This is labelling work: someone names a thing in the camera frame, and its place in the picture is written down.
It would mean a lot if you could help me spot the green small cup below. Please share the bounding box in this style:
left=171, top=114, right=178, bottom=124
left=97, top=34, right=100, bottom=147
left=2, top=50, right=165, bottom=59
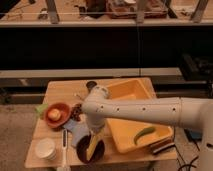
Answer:
left=35, top=104, right=48, bottom=119

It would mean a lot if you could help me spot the orange fruit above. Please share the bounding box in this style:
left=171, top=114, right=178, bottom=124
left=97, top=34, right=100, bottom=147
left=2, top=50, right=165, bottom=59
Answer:
left=48, top=109, right=62, bottom=121

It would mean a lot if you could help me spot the dark metal cup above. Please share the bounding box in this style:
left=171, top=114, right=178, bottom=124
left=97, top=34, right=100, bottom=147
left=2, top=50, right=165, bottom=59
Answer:
left=86, top=81, right=97, bottom=91

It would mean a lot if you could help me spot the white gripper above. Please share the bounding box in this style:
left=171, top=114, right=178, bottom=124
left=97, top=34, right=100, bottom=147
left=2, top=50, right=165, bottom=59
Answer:
left=87, top=116, right=105, bottom=134

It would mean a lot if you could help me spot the blue grey cloth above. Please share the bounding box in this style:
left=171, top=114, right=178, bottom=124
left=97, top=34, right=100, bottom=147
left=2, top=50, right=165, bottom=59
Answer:
left=63, top=119, right=90, bottom=148

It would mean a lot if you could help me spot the wooden table board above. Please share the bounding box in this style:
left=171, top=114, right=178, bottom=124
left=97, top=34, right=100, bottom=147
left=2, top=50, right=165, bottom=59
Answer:
left=25, top=78, right=177, bottom=169

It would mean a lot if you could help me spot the brown grape bunch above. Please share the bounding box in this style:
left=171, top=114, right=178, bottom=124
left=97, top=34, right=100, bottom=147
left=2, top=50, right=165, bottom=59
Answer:
left=71, top=103, right=82, bottom=122

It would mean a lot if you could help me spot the yellow banana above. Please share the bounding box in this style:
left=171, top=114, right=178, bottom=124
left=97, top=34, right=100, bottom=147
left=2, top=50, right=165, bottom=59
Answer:
left=86, top=135, right=99, bottom=160

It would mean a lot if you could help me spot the white handled brush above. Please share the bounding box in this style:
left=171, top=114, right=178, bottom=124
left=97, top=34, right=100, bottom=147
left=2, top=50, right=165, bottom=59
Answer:
left=57, top=129, right=71, bottom=171

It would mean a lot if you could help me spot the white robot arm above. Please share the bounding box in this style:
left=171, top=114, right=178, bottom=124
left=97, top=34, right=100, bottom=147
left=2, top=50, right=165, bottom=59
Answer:
left=82, top=85, right=213, bottom=171

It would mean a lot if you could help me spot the yellow plastic tray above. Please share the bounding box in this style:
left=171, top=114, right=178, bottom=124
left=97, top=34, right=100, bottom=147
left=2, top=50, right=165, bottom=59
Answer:
left=107, top=79, right=173, bottom=154

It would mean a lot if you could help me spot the white paper cup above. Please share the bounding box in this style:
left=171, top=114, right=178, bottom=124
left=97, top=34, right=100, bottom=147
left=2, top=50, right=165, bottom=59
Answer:
left=35, top=138, right=56, bottom=160

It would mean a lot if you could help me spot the black foot pedal box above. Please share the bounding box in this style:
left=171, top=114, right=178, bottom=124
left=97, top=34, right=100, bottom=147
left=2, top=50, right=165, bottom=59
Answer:
left=184, top=129, right=202, bottom=141

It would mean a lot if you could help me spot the dark maroon bowl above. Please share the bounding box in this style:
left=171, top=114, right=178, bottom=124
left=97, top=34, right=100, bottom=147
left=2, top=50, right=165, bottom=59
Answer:
left=76, top=135, right=105, bottom=164

